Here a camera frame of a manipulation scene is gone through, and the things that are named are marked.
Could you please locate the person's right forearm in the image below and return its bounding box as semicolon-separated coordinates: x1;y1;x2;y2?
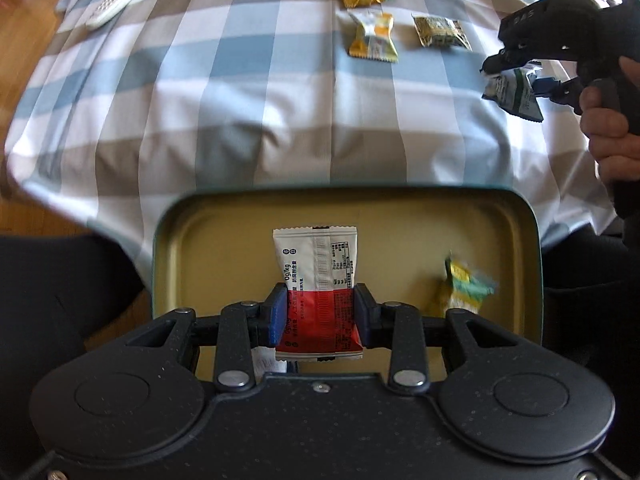
607;177;640;236

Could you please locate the green gold metal tin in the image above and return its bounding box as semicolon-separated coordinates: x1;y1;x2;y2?
150;186;543;377

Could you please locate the person's right hand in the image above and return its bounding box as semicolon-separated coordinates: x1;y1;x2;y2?
579;55;640;183

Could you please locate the white orange pastry packet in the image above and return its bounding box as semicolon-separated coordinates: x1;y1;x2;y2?
347;8;400;63

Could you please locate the person's left leg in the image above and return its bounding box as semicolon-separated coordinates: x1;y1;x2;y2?
0;232;151;480

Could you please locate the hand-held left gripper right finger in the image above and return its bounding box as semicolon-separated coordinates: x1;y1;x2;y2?
352;283;521;394

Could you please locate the checkered tablecloth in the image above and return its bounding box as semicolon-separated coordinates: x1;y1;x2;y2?
0;0;640;291

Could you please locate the white black snack packet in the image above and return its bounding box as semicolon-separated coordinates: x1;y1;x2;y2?
251;347;288;376

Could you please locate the green white snack packet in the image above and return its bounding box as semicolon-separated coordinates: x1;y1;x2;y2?
481;60;545;123

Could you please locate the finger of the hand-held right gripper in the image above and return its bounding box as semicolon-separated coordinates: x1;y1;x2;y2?
531;76;586;107
480;46;533;76

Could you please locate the red white snack packet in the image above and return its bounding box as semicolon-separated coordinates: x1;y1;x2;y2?
272;225;363;362

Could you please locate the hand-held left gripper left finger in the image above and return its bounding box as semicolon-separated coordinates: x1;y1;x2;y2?
122;284;290;394

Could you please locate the yellow green snack packet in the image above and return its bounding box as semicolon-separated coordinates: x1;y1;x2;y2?
432;255;498;318

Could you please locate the gold brown patterned packet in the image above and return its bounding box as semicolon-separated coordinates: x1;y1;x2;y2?
412;15;473;52

